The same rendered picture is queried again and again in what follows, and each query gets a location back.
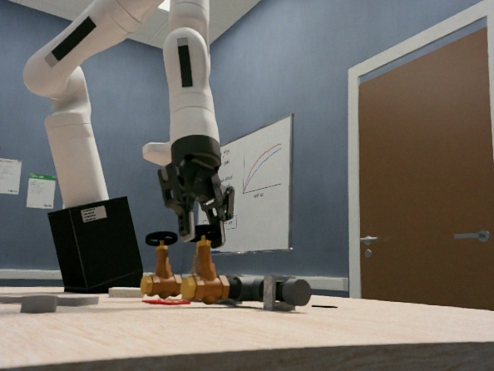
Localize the brass valve manifold with black handwheels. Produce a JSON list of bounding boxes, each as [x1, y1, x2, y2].
[[140, 225, 312, 311]]

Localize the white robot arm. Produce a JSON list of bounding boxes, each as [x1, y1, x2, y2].
[[23, 0, 220, 208]]

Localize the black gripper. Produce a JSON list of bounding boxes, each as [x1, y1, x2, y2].
[[158, 135, 235, 250]]

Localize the red tag with gold chain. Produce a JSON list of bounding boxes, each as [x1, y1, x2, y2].
[[142, 245, 198, 305]]

